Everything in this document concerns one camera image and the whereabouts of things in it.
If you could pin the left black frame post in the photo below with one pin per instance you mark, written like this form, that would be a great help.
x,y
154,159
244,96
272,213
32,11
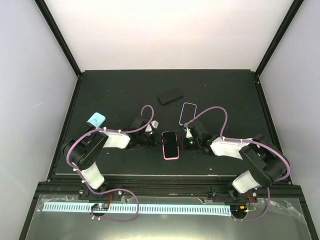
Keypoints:
x,y
47,15

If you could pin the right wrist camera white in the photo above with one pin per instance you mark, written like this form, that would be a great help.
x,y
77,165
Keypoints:
x,y
188,134

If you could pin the pink-edged phone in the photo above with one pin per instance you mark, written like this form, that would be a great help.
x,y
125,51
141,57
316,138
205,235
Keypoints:
x,y
170,146

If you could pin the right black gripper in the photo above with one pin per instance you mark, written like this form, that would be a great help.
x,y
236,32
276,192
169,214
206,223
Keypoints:
x,y
182,146

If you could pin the black front aluminium rail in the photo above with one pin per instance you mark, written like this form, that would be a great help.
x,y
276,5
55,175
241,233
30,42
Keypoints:
x,y
160,185

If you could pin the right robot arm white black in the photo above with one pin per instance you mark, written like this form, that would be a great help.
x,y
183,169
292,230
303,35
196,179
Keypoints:
x,y
265,165

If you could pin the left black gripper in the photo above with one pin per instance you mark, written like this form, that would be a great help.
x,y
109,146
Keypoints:
x,y
154,142

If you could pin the white slotted cable duct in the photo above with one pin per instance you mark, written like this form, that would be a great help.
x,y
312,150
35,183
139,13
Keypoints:
x,y
120,208

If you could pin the black frame post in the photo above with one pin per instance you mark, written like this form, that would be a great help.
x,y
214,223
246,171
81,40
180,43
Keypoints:
x,y
286,22
47,15

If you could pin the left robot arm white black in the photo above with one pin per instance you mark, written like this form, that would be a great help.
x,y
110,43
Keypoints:
x,y
83,148

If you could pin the right black frame post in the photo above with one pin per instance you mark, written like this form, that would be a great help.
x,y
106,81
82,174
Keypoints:
x,y
286,22

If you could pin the black phone case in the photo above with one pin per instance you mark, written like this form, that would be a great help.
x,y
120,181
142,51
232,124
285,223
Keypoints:
x,y
170,96

